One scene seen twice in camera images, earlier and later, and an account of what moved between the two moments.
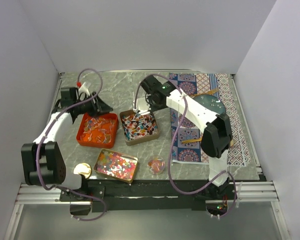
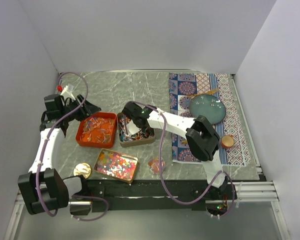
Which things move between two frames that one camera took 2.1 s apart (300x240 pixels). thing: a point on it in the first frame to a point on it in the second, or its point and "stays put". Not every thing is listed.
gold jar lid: x=83 y=168 stays put
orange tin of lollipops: x=98 y=131 stays put
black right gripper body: x=153 y=106 to x=143 y=129
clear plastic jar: x=156 y=164 stays put
